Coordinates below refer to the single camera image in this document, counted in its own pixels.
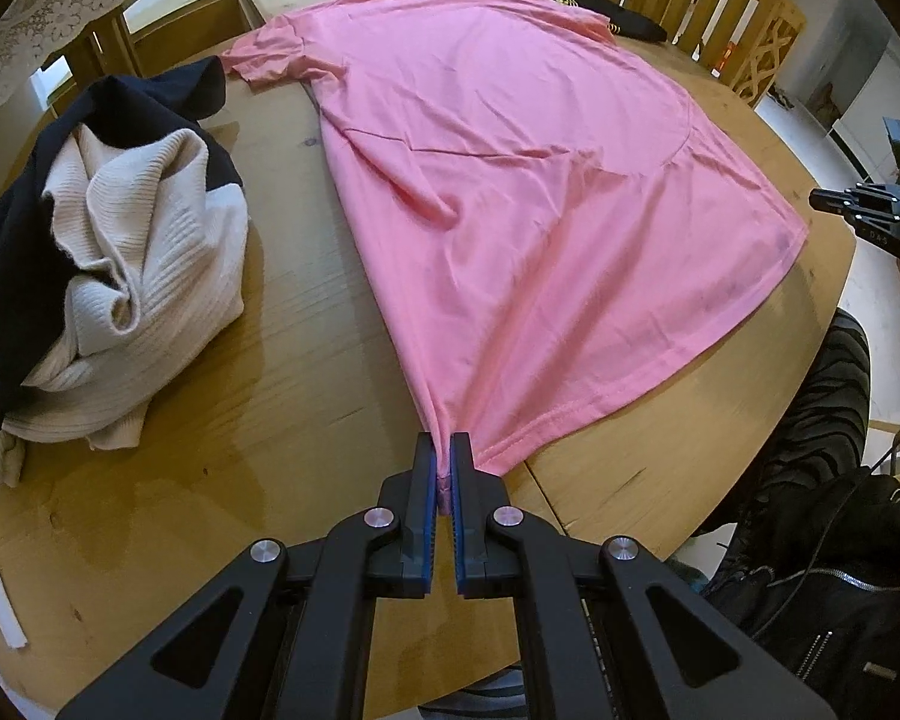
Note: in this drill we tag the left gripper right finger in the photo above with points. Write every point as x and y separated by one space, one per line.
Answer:
606 630

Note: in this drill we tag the dark navy garment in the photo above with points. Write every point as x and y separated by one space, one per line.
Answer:
125 112

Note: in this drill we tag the cream knit sweater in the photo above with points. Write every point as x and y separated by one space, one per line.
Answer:
159 255

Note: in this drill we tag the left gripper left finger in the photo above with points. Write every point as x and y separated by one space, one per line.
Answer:
284 630

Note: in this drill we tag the pink t-shirt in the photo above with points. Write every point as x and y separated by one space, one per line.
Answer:
551 226

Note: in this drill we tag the wooden low table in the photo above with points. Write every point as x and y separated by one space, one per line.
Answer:
107 46

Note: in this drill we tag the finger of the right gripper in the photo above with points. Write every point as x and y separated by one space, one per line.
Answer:
867 192
884 215

